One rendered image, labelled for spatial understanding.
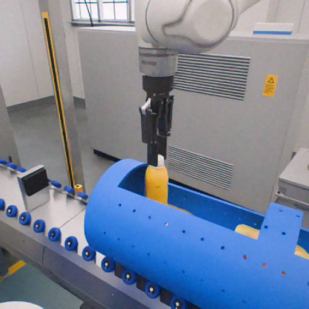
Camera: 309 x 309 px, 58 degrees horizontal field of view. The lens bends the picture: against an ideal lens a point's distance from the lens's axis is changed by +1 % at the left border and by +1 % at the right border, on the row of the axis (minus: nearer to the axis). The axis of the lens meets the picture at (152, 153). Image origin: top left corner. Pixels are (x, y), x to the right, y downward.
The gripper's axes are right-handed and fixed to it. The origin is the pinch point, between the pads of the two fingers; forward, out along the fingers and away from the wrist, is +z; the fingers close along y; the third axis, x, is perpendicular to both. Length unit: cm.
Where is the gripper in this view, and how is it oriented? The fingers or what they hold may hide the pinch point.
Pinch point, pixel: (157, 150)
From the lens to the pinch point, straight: 74.3
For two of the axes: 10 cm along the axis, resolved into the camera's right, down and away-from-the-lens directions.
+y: -5.3, 3.9, -7.6
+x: 8.5, 2.4, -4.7
